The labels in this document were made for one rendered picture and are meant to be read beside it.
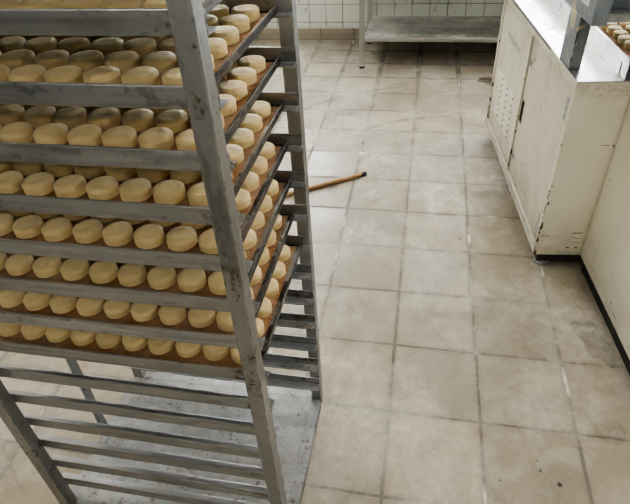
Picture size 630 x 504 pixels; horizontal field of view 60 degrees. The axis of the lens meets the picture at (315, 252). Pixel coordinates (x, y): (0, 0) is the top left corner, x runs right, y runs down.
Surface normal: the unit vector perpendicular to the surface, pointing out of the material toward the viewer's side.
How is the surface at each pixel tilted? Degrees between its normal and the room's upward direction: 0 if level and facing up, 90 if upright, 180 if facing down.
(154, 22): 90
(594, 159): 90
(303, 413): 0
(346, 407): 0
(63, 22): 90
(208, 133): 90
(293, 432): 0
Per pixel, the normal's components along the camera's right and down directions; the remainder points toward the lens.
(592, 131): -0.08, 0.62
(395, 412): -0.05, -0.78
